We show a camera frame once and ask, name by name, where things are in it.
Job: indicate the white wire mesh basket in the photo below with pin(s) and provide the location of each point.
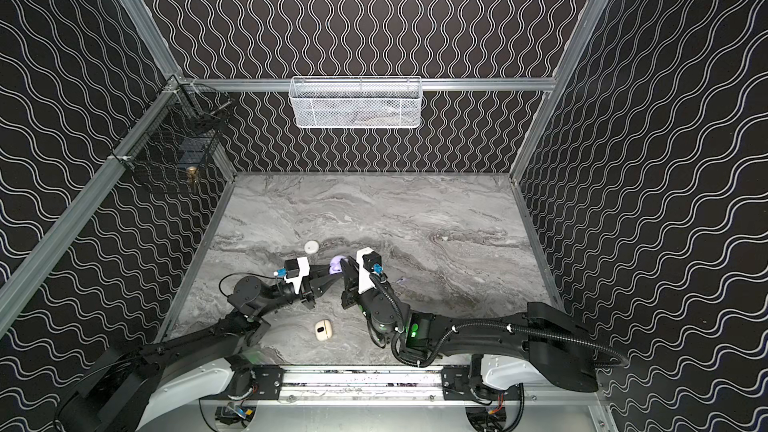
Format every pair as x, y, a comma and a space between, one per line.
356, 102

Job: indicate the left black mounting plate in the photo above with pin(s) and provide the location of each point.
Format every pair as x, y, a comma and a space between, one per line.
262, 382

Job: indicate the white round charging case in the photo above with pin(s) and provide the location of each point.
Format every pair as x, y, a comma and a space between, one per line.
311, 247

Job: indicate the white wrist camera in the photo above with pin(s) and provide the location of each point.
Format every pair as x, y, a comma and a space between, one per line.
369, 269
293, 272

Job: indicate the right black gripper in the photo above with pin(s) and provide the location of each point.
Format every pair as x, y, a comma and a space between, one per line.
351, 282

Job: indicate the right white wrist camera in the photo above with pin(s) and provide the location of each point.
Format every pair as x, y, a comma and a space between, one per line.
369, 269

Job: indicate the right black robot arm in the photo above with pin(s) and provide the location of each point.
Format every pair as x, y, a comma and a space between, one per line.
557, 346

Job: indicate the small brass object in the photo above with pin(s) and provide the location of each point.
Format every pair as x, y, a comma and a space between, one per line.
192, 174

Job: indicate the black wire basket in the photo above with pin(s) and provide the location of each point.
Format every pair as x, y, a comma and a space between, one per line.
185, 133

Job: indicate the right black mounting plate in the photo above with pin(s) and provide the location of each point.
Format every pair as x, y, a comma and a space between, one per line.
459, 383

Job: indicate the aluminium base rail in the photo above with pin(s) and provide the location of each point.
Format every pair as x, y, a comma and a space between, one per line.
366, 385

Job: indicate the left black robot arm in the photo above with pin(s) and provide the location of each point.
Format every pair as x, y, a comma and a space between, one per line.
115, 393

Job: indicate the purple round charging case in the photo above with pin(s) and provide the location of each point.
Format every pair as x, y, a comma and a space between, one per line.
337, 264

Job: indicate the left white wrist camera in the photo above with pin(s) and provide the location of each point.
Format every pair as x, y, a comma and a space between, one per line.
293, 272

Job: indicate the black mounting plate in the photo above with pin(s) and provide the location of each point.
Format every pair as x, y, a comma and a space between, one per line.
459, 383
262, 382

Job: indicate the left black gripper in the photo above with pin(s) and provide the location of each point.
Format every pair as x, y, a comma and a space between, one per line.
312, 282

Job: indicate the beige charging case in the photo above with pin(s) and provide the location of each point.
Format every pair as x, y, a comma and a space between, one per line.
323, 330

